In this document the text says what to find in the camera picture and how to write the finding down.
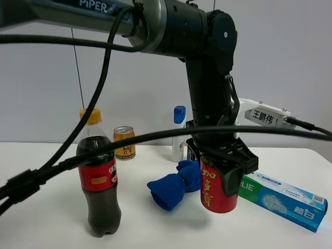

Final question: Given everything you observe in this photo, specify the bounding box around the blue green toothpaste box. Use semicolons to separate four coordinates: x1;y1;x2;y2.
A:
238;171;328;232

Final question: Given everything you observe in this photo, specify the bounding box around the dark brown carton box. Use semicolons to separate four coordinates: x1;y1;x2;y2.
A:
187;140;200;162

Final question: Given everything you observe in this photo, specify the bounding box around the gold energy drink can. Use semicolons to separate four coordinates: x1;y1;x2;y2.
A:
113;126;137;161

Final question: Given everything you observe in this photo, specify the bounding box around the blue cloth bundle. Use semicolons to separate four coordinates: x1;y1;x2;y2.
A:
147;160;201;211

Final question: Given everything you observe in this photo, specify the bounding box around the red herbal tea can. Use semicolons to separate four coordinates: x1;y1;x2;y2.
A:
200;155;238;213

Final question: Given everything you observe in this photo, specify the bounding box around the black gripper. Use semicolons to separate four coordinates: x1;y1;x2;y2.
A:
186;133;259;197

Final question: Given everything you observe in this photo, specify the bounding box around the black camera cable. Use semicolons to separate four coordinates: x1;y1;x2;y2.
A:
285;116;332;135

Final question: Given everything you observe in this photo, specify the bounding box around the cola bottle yellow cap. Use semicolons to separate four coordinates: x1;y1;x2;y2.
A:
76;108;121;238

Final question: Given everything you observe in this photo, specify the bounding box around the black braided cable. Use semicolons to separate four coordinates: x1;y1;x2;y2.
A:
0;5;332;216

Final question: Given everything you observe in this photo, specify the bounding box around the white bottle blue cap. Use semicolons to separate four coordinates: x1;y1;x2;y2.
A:
172;105;188;163

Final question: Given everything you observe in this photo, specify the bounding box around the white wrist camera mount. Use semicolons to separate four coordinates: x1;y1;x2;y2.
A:
234;98;296;130

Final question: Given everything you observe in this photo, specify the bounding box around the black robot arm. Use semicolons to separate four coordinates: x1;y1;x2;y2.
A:
1;1;258;197

